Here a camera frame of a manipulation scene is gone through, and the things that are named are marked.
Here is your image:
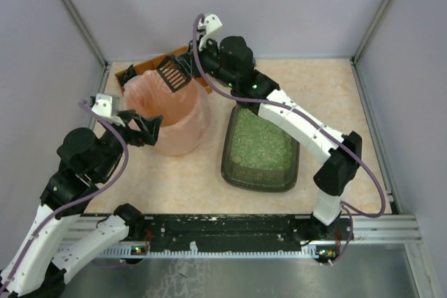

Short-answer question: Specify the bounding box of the black litter scoop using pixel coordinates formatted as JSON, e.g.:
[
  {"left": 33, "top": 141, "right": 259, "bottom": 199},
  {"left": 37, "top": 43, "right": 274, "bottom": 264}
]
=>
[{"left": 156, "top": 54, "right": 192, "bottom": 93}]

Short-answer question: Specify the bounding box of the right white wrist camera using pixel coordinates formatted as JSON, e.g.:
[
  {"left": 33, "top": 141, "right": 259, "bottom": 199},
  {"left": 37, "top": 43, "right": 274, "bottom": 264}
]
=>
[{"left": 197, "top": 13, "right": 223, "bottom": 51}]

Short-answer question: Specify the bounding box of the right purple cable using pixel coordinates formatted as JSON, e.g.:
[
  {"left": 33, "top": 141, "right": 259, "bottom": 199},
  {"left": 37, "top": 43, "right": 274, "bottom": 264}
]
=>
[{"left": 191, "top": 13, "right": 387, "bottom": 267}]

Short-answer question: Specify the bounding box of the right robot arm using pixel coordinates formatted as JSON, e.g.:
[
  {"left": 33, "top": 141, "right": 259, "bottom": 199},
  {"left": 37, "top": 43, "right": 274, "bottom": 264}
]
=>
[{"left": 175, "top": 36, "right": 362, "bottom": 226}]

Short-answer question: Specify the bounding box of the dark litter box tray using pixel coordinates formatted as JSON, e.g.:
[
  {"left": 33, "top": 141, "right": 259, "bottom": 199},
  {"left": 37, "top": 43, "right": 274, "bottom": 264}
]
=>
[{"left": 221, "top": 105, "right": 300, "bottom": 193}]

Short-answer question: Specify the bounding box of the pink bag-lined trash bin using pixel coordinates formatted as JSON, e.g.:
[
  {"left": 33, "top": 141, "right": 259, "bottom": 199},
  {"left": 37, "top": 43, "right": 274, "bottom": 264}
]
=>
[{"left": 124, "top": 70, "right": 211, "bottom": 156}]

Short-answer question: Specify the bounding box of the dark rolled item far left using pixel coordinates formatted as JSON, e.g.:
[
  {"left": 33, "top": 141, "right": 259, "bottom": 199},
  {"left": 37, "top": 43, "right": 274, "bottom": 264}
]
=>
[{"left": 117, "top": 64, "right": 138, "bottom": 86}]

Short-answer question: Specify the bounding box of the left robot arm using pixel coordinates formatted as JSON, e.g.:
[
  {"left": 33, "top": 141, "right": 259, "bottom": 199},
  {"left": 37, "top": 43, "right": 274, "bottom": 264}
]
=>
[{"left": 1, "top": 110, "right": 163, "bottom": 297}]

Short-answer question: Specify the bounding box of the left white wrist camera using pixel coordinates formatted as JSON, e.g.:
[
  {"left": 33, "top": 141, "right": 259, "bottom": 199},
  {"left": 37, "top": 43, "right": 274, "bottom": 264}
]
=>
[{"left": 91, "top": 94, "right": 125, "bottom": 126}]

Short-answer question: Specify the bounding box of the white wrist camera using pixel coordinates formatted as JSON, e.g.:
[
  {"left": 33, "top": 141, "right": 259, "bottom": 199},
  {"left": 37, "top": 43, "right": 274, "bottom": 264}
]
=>
[
  {"left": 197, "top": 13, "right": 223, "bottom": 51},
  {"left": 91, "top": 94, "right": 125, "bottom": 126}
]

